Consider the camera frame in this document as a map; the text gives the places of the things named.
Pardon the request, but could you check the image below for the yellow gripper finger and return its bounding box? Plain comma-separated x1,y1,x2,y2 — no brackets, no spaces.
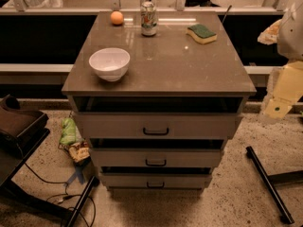
258,20,281,45
263,61,303,119

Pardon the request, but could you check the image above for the green and yellow sponge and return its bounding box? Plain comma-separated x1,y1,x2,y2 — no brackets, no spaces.
186,24,217,44

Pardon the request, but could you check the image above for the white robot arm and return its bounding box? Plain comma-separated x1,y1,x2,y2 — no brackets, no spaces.
258,0,303,119

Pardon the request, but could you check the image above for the white bowl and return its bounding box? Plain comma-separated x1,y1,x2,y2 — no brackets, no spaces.
89,47,131,81

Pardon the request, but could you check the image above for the metal railing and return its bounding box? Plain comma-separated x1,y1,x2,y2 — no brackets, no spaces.
0,0,303,16

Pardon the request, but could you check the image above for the soda can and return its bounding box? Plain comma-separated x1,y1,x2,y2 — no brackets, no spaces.
141,1,157,37

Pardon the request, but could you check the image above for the orange ball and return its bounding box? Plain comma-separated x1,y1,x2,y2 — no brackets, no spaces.
110,11,124,26

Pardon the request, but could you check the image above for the middle drawer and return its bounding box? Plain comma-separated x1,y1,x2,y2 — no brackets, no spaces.
90,148,222,167

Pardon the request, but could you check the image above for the drawer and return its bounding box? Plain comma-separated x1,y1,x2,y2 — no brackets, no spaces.
74,113,242,139
99,173,212,189
90,148,222,167

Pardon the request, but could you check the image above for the top drawer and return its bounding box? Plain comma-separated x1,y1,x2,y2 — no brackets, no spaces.
74,113,242,139

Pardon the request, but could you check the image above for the bottom drawer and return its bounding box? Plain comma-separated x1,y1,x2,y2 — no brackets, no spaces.
99,173,212,189

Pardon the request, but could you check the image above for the brown snack bag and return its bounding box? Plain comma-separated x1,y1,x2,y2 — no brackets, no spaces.
68,141,90,163

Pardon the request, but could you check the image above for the blue tape cross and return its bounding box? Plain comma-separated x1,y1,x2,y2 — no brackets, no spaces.
65,166,85,185

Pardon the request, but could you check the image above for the green snack bag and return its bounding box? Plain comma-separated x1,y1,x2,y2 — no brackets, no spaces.
59,117,81,146

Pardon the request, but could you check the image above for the dark chair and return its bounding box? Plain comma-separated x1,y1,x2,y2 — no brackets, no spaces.
0,95,99,227

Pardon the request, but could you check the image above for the black floor cable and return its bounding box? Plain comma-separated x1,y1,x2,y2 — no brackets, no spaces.
24,163,97,227

